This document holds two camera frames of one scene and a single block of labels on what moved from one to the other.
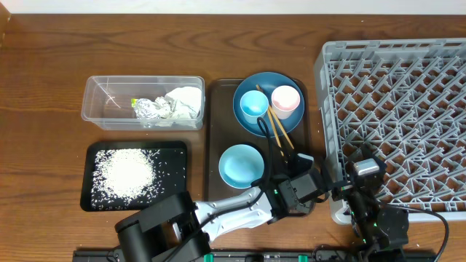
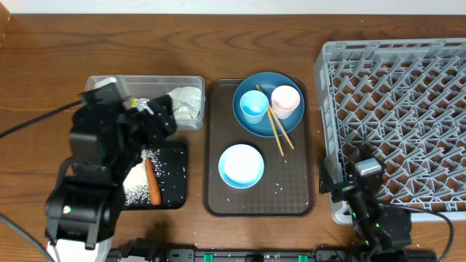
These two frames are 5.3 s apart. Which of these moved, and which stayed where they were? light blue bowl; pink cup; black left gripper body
Moved: black left gripper body
Stayed: pink cup; light blue bowl
